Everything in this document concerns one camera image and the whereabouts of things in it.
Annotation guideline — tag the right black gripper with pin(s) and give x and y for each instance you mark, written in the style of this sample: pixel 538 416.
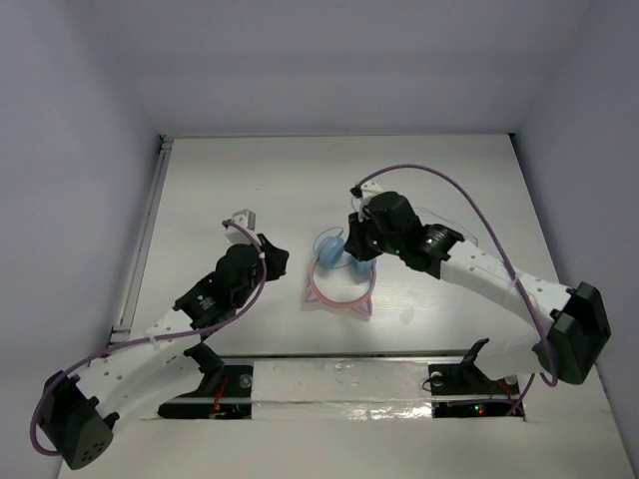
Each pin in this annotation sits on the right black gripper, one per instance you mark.
pixel 357 242

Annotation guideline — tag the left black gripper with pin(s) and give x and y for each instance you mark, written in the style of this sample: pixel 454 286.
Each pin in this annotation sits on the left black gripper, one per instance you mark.
pixel 275 254

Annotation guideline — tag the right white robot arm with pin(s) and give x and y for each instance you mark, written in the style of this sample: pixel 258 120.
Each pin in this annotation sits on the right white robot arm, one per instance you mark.
pixel 569 325

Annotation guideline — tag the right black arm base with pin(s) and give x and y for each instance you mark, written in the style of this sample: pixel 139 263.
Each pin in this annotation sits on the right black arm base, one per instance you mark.
pixel 460 390

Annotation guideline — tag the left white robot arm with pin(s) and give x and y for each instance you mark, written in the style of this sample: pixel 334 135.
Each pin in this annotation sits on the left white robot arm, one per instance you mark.
pixel 83 407

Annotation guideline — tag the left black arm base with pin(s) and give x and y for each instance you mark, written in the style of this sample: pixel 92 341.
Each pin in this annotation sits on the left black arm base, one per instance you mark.
pixel 224 391

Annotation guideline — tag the white foam front panel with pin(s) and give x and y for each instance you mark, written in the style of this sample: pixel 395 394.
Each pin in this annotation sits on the white foam front panel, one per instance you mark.
pixel 339 389

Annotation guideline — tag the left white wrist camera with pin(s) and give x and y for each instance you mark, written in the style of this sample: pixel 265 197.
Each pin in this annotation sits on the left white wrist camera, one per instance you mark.
pixel 240 228

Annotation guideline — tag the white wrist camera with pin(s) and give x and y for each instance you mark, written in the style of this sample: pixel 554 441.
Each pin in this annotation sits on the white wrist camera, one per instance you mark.
pixel 240 228
pixel 364 192

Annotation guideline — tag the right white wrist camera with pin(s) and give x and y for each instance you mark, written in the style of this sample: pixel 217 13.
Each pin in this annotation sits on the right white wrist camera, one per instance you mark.
pixel 364 192

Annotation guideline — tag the aluminium rail left edge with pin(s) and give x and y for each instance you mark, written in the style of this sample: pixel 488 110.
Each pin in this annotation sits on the aluminium rail left edge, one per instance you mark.
pixel 124 318

